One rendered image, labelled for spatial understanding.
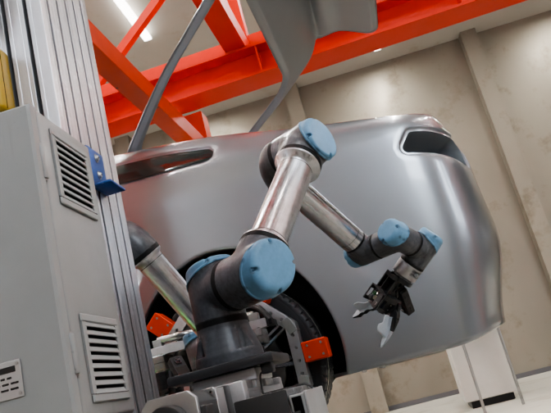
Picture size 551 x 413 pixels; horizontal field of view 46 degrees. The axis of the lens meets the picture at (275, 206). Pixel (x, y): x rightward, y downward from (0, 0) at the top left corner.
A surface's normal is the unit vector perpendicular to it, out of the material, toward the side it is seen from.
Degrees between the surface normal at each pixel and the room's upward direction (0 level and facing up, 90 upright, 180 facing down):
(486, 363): 90
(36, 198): 90
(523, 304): 90
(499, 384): 90
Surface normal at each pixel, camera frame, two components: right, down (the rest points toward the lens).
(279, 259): 0.63, -0.27
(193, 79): -0.22, -0.22
